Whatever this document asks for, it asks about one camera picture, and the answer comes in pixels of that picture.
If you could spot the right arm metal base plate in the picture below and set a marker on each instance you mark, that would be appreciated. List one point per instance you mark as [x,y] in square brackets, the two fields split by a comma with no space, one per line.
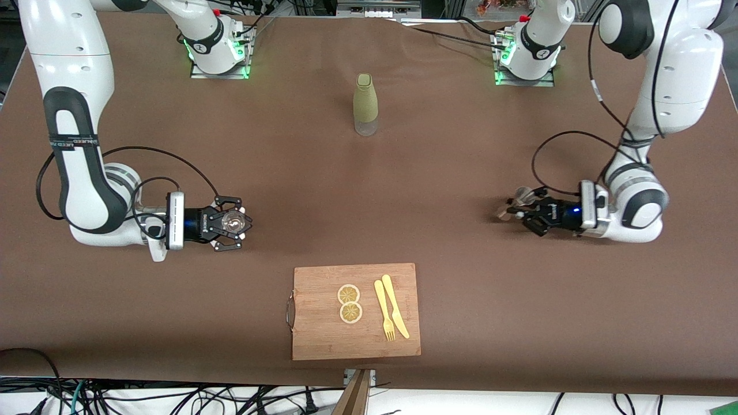
[230,75]

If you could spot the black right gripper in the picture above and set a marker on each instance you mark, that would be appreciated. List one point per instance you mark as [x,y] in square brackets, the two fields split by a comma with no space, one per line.
[199,222]

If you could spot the yellow plastic fork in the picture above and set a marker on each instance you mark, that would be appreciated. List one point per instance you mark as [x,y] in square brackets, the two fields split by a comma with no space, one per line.
[381,300]

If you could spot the steel double jigger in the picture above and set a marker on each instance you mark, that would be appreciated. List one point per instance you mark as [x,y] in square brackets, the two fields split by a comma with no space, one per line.
[523,194]

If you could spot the green flat object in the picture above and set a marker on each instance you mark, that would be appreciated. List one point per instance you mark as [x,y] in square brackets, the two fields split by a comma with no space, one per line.
[726,410]

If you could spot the yellow plastic knife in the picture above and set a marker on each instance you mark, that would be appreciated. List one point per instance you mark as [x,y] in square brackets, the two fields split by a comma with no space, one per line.
[393,300]

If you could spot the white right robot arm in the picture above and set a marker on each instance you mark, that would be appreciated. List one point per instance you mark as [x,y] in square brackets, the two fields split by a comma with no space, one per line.
[69,57]

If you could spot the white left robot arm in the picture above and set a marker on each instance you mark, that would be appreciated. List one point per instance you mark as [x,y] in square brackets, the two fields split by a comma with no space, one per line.
[680,75]

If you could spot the lemon slice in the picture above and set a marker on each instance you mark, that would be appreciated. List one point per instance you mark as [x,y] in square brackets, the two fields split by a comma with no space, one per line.
[349,294]
[350,312]

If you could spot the brown table cover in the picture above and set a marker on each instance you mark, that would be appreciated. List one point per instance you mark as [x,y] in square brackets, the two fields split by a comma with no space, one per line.
[173,317]

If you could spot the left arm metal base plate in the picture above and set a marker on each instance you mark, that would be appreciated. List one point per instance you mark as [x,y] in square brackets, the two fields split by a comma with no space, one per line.
[545,83]

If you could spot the small clear glass cup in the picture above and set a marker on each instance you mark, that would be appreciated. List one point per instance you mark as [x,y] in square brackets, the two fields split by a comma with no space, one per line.
[233,222]

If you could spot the aluminium camera mount post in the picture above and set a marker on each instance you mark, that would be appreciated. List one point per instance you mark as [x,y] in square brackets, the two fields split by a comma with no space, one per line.
[354,397]

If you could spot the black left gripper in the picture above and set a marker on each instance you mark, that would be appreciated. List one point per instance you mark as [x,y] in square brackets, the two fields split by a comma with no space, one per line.
[557,214]

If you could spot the wooden cutting board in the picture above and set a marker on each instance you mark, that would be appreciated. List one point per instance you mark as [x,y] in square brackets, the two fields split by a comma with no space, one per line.
[323,340]

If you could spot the green sleeved glass bottle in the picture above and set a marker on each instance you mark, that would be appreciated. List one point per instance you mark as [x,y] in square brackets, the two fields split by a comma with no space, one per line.
[365,104]

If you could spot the grey power strip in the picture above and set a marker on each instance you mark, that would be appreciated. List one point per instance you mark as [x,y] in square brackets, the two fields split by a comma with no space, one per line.
[375,10]

